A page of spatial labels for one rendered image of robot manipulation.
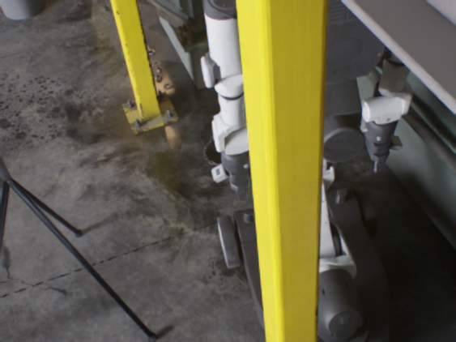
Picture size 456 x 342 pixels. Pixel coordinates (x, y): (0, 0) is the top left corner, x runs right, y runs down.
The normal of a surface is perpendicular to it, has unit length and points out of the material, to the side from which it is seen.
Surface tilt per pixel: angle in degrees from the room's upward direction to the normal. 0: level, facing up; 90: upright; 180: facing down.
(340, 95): 45
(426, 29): 0
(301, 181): 90
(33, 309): 0
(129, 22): 90
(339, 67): 105
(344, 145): 90
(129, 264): 0
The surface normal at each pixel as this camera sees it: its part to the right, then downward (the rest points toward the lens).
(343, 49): 0.20, 0.86
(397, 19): -0.11, -0.68
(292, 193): 0.33, 0.66
